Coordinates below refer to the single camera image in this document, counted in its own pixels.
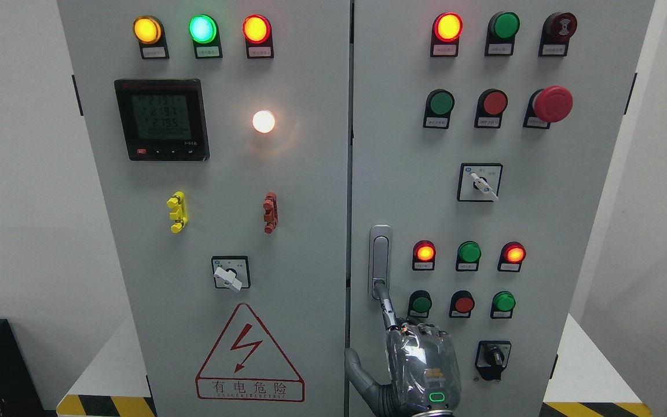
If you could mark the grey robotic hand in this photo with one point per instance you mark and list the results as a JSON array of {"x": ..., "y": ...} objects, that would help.
[{"x": 422, "y": 363}]

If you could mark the silver door handle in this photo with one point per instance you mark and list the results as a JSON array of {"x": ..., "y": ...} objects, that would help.
[{"x": 380, "y": 237}]

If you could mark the grey right cabinet door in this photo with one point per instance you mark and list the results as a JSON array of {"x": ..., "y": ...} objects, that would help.
[{"x": 406, "y": 177}]

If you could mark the grey cabinet door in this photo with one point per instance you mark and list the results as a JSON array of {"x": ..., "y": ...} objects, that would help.
[
  {"x": 298, "y": 271},
  {"x": 406, "y": 177}
]

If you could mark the grey left cabinet door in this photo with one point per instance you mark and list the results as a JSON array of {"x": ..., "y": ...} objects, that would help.
[{"x": 298, "y": 271}]

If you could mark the red push button lower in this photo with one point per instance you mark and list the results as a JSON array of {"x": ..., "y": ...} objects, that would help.
[{"x": 462, "y": 305}]

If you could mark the red push button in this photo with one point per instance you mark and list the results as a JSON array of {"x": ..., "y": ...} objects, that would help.
[
  {"x": 462, "y": 305},
  {"x": 490, "y": 107}
]

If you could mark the green push button lower right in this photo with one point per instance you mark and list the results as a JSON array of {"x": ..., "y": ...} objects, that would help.
[{"x": 503, "y": 305}]

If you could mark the red lit indicator middle left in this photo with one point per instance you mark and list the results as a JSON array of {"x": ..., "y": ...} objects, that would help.
[{"x": 424, "y": 256}]

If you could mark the green indicator middle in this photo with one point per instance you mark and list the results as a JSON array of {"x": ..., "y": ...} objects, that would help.
[{"x": 468, "y": 255}]

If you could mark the red lit indicator middle right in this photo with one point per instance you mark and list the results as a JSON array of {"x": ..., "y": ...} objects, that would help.
[{"x": 511, "y": 256}]

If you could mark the red high voltage warning sticker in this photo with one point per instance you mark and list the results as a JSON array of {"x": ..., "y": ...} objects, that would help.
[{"x": 246, "y": 363}]

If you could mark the red terminal connector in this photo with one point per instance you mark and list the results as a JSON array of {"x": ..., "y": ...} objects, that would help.
[{"x": 270, "y": 216}]

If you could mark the green push button upper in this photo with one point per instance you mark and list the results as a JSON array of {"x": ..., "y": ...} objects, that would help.
[{"x": 438, "y": 108}]

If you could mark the red push button upper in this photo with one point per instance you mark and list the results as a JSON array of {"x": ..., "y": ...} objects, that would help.
[{"x": 490, "y": 107}]

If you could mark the red emergency stop button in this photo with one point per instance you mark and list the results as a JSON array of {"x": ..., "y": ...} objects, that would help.
[{"x": 546, "y": 106}]

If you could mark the white lit indicator light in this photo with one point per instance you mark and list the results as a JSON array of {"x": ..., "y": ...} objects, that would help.
[{"x": 263, "y": 121}]

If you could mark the yellow terminal connector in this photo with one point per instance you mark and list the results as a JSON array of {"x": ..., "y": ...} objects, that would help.
[{"x": 178, "y": 211}]

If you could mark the top red lit indicator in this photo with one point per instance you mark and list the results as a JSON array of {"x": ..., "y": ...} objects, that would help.
[{"x": 445, "y": 35}]

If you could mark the top green indicator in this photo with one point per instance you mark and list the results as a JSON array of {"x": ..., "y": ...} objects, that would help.
[{"x": 501, "y": 33}]

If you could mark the black digital power meter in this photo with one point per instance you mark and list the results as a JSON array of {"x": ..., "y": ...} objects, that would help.
[{"x": 163, "y": 119}]

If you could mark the dark red buzzer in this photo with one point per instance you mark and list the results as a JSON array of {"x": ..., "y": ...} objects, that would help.
[{"x": 557, "y": 30}]

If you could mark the red lit indicator light left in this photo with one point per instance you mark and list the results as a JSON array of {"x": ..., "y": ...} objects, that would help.
[{"x": 258, "y": 37}]

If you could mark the green lit indicator light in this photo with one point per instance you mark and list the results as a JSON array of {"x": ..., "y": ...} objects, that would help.
[{"x": 204, "y": 32}]

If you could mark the yellow indicator light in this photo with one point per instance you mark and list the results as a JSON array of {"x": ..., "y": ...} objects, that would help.
[{"x": 150, "y": 35}]

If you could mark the black rotary switch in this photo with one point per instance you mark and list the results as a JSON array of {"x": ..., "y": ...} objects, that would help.
[{"x": 492, "y": 359}]

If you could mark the upper right rotary switch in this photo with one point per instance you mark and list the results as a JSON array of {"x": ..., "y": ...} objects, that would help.
[{"x": 479, "y": 182}]

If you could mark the left white rotary switch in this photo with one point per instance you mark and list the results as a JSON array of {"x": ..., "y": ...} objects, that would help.
[{"x": 231, "y": 272}]

